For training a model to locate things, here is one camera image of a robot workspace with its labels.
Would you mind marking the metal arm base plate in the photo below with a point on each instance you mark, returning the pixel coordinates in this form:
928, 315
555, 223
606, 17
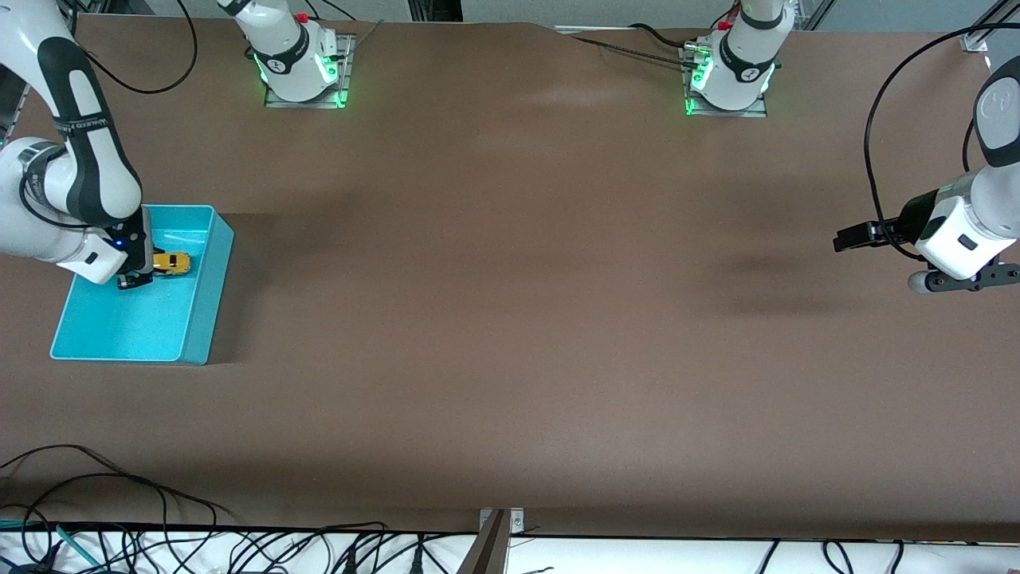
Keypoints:
757, 112
275, 101

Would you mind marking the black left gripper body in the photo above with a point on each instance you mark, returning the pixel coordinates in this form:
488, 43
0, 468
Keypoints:
907, 224

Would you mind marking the teal plastic bin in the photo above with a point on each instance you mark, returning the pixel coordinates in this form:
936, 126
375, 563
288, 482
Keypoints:
135, 319

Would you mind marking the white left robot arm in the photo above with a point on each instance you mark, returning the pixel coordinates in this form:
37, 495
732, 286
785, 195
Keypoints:
968, 231

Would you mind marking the metal table bracket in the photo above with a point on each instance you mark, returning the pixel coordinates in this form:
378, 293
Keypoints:
516, 520

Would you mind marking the grey metal bar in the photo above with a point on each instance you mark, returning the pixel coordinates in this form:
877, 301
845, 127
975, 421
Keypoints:
488, 554

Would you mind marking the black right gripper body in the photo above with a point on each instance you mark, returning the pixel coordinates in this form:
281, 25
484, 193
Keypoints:
140, 249

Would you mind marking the black panel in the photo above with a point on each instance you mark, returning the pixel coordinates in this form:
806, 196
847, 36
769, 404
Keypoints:
434, 9

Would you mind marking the yellow beetle toy car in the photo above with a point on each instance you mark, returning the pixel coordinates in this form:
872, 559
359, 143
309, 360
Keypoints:
171, 263

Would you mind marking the black power plug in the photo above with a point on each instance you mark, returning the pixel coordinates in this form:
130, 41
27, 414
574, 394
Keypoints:
417, 558
350, 560

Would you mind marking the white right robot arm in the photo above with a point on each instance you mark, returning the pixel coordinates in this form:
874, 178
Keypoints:
88, 159

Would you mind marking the aluminium profile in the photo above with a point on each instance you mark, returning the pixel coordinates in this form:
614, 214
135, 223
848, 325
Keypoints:
974, 40

